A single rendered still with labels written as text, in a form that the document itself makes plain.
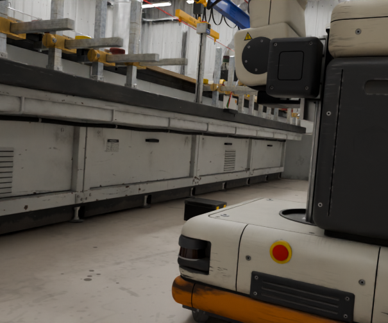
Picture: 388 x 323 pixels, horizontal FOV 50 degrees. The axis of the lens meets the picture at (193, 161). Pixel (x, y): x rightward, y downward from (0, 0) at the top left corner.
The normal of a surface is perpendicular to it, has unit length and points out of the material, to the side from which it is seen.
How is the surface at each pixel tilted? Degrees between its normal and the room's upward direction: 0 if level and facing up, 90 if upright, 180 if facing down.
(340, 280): 90
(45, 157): 90
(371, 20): 90
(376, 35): 90
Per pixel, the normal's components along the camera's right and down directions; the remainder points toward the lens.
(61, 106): 0.88, 0.09
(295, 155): -0.47, 0.02
